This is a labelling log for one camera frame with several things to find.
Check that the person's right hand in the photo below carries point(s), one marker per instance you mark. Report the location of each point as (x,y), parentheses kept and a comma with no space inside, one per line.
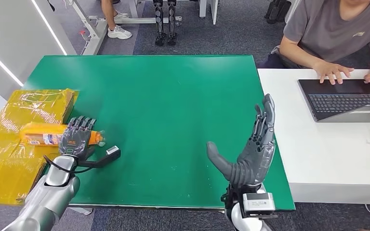
(333,71)

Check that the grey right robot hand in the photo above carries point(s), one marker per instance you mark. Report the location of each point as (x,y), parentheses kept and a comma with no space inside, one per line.
(248,165)

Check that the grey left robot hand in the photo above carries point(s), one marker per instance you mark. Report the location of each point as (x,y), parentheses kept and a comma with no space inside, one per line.
(75,140)

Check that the orange bottle with clear cap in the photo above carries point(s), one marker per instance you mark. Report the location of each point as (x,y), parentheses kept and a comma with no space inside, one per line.
(41,135)

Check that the person's right forearm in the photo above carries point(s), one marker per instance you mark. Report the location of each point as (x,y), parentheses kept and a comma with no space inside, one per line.
(298,56)

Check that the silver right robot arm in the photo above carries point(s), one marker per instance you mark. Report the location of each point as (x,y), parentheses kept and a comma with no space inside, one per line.
(239,220)

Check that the dark grey laptop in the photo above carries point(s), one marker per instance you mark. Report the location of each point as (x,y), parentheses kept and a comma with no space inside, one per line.
(341,102)

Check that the person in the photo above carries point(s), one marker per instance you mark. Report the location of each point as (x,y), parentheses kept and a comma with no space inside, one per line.
(118,32)
(331,28)

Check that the yellow-wrapped cardboard box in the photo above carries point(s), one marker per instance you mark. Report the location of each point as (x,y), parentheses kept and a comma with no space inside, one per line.
(9,175)

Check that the white desk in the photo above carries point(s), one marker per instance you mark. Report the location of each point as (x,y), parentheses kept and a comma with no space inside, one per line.
(325,153)

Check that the black robot feet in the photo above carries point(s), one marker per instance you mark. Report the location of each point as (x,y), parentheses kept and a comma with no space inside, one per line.
(277,11)

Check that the green table mat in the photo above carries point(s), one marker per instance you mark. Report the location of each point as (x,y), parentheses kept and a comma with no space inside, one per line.
(159,95)

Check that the small red clip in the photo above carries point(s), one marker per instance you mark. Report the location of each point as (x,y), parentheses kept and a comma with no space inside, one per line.
(83,32)

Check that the white table leg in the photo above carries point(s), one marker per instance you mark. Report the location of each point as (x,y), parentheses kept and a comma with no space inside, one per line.
(214,11)

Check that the black robot leg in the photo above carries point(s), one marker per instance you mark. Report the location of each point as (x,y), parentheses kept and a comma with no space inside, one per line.
(160,22)
(172,22)

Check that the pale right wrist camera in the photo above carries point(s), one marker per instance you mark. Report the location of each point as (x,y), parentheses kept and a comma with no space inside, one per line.
(258,204)

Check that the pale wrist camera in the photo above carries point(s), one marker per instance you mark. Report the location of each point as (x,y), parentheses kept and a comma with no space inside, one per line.
(258,204)
(113,151)

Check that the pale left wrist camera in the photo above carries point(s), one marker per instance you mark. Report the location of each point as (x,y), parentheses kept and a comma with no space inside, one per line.
(113,151)

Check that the white metal frame stand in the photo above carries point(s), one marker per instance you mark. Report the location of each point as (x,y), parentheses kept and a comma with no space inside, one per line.
(99,28)

